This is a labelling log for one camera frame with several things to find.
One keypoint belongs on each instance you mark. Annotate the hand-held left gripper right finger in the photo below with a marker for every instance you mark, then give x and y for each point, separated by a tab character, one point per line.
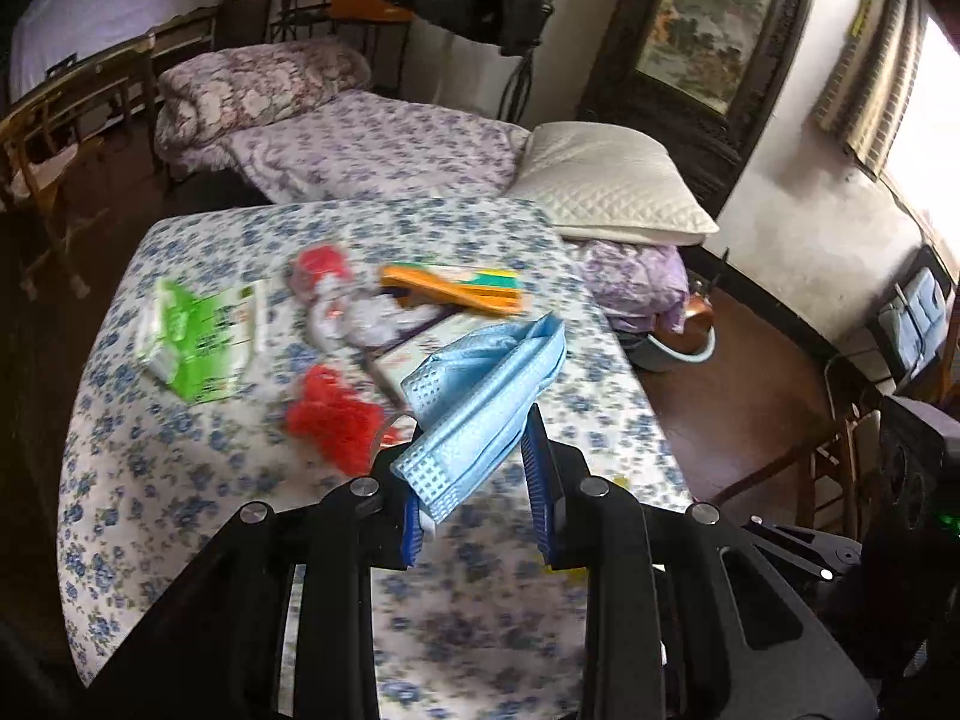
538	495

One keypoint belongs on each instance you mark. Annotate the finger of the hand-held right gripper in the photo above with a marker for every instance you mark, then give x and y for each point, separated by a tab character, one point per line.
787	544

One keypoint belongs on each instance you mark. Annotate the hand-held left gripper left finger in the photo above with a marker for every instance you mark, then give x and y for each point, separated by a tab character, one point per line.
411	532

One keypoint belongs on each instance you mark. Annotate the blue face mask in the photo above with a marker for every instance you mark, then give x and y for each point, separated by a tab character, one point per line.
480	382

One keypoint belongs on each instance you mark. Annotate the orange green box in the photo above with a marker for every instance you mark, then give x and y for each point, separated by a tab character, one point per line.
450	285

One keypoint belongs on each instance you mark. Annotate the red ball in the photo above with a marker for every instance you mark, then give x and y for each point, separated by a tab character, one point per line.
321	266

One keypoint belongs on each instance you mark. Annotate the dark wooden chair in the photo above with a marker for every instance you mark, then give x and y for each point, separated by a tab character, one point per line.
847	450

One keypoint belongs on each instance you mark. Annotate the red candy packet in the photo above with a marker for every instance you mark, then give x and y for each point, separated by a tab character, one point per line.
330	416

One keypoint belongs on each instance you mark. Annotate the blue floral blanket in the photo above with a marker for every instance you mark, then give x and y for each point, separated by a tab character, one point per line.
225	540

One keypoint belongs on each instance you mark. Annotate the teal basin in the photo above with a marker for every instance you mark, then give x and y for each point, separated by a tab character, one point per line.
667	356

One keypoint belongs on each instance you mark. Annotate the brown pot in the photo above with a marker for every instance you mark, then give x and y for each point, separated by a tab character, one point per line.
694	315

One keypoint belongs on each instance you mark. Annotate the purple cloth bundle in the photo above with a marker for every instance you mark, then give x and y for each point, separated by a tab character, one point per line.
637	277

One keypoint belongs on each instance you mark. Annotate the green tissue packet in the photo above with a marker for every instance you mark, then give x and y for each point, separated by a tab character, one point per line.
202	337

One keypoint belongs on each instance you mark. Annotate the white quilted pillow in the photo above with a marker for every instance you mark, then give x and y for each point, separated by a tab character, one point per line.
615	180

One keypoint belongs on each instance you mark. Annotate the purple floral bedsheet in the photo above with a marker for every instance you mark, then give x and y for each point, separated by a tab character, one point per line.
375	150

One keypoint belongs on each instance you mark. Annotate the black metal coat rack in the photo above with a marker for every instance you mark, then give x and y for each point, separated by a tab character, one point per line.
525	82

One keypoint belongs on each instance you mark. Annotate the striped curtain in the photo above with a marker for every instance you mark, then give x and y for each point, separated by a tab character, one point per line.
862	52

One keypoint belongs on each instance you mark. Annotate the folded floral quilt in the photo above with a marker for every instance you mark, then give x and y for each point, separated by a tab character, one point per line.
255	86

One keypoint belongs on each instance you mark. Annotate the dark framed landscape painting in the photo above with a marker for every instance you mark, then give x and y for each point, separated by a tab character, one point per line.
720	22

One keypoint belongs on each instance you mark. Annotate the light wooden chair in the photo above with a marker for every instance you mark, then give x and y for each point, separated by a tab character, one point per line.
52	195

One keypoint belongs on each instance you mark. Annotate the flat orange box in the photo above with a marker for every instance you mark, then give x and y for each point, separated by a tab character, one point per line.
371	9

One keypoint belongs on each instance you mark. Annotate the white seat cushion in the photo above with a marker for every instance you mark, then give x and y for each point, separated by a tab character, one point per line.
45	165

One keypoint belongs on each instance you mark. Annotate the wooden desk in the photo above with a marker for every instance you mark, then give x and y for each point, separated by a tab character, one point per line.
112	67

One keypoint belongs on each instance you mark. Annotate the white sheet cover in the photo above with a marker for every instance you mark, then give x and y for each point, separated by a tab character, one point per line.
112	0

